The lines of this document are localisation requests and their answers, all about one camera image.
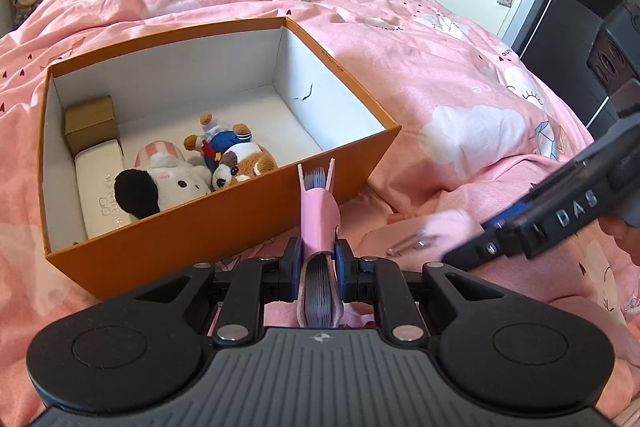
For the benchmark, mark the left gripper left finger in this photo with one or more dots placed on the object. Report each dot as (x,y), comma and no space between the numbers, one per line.
(243,292)

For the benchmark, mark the pink patterned duvet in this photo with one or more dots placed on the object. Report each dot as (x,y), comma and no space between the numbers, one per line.
(477,130)

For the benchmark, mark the gold small box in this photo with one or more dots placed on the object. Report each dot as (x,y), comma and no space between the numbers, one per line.
(90,123)

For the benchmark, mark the white bunny plush striped hat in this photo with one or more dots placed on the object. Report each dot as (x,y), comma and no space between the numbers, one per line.
(160,180)

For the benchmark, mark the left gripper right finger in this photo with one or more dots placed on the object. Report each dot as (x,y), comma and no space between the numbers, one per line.
(380,283)

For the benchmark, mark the white glasses case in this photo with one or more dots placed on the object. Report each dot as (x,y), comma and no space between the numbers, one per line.
(96,170)

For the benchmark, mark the orange cardboard box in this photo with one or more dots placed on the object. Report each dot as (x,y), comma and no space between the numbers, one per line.
(267,73)

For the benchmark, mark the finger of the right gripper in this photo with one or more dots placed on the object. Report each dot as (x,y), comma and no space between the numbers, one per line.
(493,243)
(509,213)

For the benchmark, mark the blue sailor dog plush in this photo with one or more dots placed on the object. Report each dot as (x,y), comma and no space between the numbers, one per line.
(230,153)

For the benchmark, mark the pink mini backpack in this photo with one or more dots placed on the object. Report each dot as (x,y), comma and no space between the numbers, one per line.
(412,242)

